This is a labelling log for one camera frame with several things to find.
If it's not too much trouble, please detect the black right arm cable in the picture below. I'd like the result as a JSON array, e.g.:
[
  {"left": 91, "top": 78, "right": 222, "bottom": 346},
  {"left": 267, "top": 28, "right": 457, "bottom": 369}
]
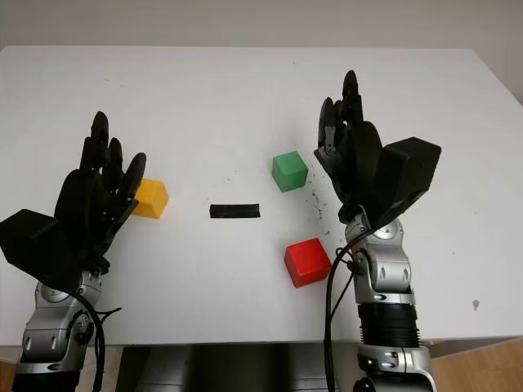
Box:
[{"left": 324, "top": 222, "right": 375, "bottom": 392}]

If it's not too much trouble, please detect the red wooden block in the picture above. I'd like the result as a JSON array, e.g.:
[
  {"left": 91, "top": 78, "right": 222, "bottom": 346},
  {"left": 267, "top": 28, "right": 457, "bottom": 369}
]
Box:
[{"left": 284, "top": 238, "right": 333, "bottom": 289}]

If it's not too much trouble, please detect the black tape strip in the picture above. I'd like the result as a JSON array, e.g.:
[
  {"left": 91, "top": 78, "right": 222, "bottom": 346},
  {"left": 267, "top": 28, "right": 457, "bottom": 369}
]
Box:
[{"left": 209, "top": 203, "right": 261, "bottom": 221}]

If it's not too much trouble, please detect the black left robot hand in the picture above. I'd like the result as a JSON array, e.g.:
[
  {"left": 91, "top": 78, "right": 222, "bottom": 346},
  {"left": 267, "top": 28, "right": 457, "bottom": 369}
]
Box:
[{"left": 54, "top": 110, "right": 147, "bottom": 275}]

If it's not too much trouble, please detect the green wooden block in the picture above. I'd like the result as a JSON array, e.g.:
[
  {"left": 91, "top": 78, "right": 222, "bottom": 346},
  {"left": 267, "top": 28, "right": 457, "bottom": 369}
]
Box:
[{"left": 271, "top": 150, "right": 309, "bottom": 193}]

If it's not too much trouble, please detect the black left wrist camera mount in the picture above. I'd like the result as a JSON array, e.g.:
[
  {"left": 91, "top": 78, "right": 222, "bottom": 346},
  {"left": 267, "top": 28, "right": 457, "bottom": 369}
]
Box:
[{"left": 0, "top": 208, "right": 83, "bottom": 293}]

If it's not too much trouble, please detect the yellow wooden block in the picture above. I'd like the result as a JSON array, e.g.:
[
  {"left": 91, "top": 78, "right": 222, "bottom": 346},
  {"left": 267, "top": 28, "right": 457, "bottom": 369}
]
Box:
[{"left": 132, "top": 178, "right": 171, "bottom": 221}]

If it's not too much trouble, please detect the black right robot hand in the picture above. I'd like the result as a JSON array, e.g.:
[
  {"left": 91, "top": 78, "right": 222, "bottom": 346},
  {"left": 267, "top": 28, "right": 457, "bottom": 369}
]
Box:
[{"left": 313, "top": 69, "right": 385, "bottom": 225}]

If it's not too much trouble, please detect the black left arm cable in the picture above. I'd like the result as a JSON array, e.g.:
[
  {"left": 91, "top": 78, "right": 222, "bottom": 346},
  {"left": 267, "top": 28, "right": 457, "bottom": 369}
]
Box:
[{"left": 67, "top": 285, "right": 123, "bottom": 392}]

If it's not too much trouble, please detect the grey robot lower body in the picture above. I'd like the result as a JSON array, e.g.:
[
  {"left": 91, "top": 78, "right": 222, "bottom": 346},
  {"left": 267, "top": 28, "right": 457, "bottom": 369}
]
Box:
[{"left": 118, "top": 345, "right": 340, "bottom": 392}]

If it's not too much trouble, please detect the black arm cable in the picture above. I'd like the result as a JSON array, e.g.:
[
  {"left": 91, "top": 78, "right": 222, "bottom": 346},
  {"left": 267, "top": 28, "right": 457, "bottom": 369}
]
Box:
[
  {"left": 324, "top": 222, "right": 375, "bottom": 392},
  {"left": 67, "top": 285, "right": 123, "bottom": 392}
]

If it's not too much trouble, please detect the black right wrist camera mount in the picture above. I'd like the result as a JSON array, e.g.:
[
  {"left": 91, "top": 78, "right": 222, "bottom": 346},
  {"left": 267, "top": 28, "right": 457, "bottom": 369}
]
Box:
[{"left": 369, "top": 137, "right": 442, "bottom": 230}]

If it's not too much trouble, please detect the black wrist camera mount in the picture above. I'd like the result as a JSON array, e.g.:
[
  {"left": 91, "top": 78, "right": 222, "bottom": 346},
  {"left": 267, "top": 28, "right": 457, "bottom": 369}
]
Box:
[
  {"left": 369, "top": 137, "right": 442, "bottom": 230},
  {"left": 0, "top": 208, "right": 83, "bottom": 293}
]

